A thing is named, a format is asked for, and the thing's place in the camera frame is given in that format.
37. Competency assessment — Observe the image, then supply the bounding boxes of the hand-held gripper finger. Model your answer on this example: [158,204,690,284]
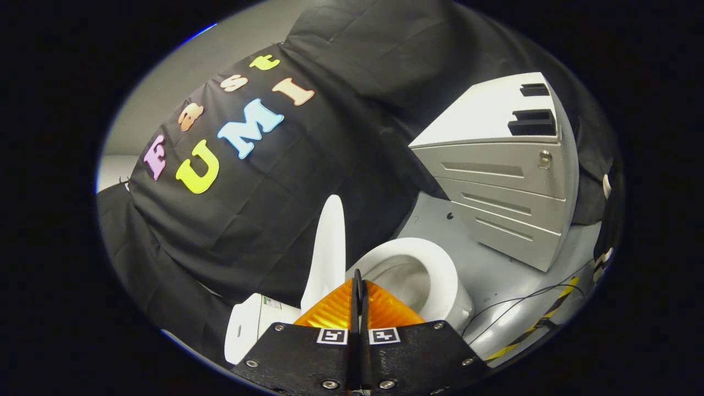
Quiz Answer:
[231,268,364,395]
[360,278,490,395]

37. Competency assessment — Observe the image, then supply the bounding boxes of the white toilet bowl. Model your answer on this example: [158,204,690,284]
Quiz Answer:
[345,237,475,333]

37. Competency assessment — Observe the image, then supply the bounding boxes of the white toilet tank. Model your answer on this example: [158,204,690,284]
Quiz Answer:
[224,293,302,365]

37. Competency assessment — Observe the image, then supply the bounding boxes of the black backdrop cloth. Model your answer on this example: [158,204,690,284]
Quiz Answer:
[96,0,625,364]

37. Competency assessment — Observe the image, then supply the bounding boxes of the white drawer cabinet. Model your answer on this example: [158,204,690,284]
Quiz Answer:
[409,72,579,273]

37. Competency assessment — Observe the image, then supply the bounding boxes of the yellow black striped floor tape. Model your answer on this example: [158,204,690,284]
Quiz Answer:
[484,275,581,362]

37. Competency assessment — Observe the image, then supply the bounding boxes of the thin black floor cables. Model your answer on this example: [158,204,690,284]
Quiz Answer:
[461,258,595,344]

